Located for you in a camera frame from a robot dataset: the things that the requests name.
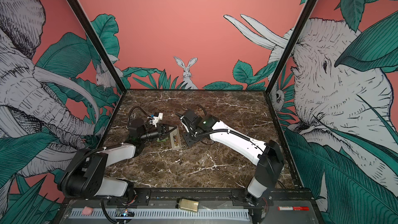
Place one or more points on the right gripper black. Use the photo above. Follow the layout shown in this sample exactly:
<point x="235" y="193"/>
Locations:
<point x="188" y="141"/>

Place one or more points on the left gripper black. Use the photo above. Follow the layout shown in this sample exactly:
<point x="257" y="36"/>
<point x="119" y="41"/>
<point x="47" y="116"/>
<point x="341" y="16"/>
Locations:
<point x="161" y="130"/>

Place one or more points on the white remote control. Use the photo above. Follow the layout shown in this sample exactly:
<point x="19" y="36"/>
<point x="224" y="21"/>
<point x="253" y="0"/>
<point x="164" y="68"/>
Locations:
<point x="175" y="138"/>

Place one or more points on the remote battery cover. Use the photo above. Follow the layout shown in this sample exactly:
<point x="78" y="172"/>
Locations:
<point x="202" y="160"/>

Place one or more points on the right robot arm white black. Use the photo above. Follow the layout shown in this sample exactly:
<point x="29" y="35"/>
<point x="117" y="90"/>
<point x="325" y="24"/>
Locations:
<point x="266" y="156"/>

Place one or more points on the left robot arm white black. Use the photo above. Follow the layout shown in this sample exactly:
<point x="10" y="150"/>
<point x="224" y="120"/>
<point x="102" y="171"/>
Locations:
<point x="85" y="175"/>

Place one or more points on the brass metal box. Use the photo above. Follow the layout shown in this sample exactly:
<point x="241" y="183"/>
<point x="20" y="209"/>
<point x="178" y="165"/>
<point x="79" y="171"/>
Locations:
<point x="188" y="205"/>

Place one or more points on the small circuit board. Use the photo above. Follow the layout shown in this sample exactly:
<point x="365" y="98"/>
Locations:
<point x="124" y="213"/>

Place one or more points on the pink eraser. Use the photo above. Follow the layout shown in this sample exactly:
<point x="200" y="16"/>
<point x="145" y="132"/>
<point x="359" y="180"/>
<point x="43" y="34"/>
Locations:
<point x="87" y="211"/>

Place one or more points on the red white marker pen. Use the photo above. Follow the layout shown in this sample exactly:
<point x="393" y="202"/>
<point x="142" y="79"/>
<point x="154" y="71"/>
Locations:
<point x="293" y="208"/>

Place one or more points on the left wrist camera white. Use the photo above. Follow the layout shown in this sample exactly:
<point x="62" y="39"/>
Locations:
<point x="156" y="118"/>

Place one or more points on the black mounting rail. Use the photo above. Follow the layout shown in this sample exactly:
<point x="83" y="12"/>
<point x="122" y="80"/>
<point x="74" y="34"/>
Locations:
<point x="238" y="196"/>

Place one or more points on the white slotted cable duct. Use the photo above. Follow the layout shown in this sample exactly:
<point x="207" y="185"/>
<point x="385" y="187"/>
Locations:
<point x="158" y="213"/>

